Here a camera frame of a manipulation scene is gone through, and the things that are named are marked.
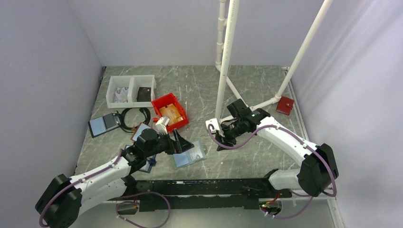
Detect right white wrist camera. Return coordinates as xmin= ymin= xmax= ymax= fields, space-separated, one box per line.
xmin=205 ymin=118 xmax=224 ymax=137

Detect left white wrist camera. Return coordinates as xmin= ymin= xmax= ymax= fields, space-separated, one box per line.
xmin=154 ymin=116 xmax=170 ymax=134

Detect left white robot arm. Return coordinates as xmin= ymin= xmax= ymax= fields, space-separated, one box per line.
xmin=35 ymin=128 xmax=194 ymax=228

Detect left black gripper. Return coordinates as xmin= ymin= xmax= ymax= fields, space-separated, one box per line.
xmin=145 ymin=128 xmax=194 ymax=158

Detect black wallet in bin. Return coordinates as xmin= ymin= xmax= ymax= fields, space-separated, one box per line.
xmin=136 ymin=87 xmax=152 ymax=102

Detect navy blue card holder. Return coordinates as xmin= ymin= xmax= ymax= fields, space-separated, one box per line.
xmin=123 ymin=145 xmax=156 ymax=174

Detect red leather wallet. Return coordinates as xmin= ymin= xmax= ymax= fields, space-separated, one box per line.
xmin=276 ymin=96 xmax=295 ymax=115

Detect white PVC pipe frame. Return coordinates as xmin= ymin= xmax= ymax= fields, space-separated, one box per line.
xmin=215 ymin=0 xmax=332 ymax=108

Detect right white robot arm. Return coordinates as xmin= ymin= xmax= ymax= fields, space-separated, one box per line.
xmin=205 ymin=99 xmax=339 ymax=197

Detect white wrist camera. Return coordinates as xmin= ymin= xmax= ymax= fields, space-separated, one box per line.
xmin=154 ymin=116 xmax=170 ymax=134
xmin=205 ymin=118 xmax=224 ymax=137

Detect brown boxes in red bin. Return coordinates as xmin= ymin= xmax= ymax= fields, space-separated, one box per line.
xmin=159 ymin=104 xmax=183 ymax=126

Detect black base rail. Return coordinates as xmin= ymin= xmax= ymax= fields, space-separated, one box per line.
xmin=113 ymin=178 xmax=291 ymax=212

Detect white two-compartment bin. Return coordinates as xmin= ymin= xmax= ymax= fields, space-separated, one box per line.
xmin=106 ymin=75 xmax=156 ymax=109

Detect red plastic bin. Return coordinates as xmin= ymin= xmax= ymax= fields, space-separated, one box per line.
xmin=151 ymin=93 xmax=189 ymax=132

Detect black coiled cable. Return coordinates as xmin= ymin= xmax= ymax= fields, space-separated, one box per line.
xmin=120 ymin=107 xmax=152 ymax=133

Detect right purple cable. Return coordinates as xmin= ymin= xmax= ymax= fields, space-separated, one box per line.
xmin=207 ymin=123 xmax=337 ymax=220

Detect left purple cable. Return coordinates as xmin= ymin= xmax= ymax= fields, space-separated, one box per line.
xmin=38 ymin=149 xmax=171 ymax=228

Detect purple cable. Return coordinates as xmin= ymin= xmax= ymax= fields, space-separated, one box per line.
xmin=207 ymin=123 xmax=337 ymax=220
xmin=38 ymin=149 xmax=171 ymax=228

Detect white card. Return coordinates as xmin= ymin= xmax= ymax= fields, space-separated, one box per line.
xmin=188 ymin=148 xmax=204 ymax=162

